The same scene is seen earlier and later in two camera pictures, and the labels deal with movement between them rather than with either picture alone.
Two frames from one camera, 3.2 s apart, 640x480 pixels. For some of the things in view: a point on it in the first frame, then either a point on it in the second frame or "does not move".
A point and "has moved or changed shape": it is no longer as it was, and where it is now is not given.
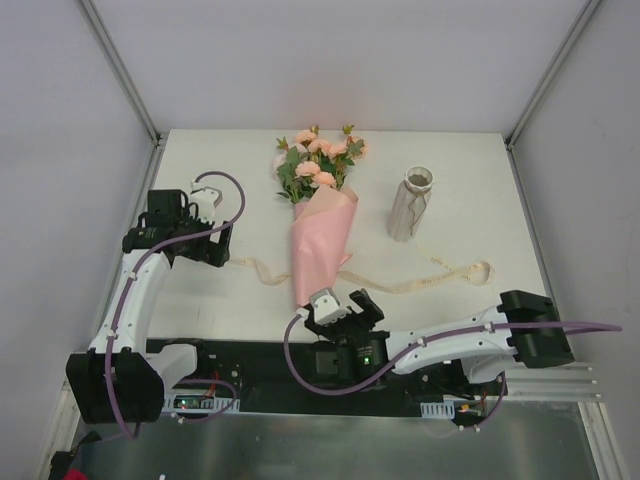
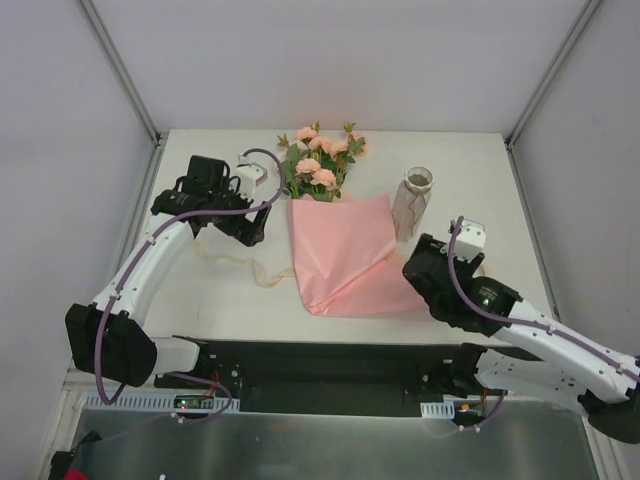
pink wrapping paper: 322,228 has moved or changed shape
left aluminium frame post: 121,71 does not move
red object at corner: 75,473 does not move
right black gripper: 351,320 to 426,273
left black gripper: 215,245 to 245,222
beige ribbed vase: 411,204 does not move
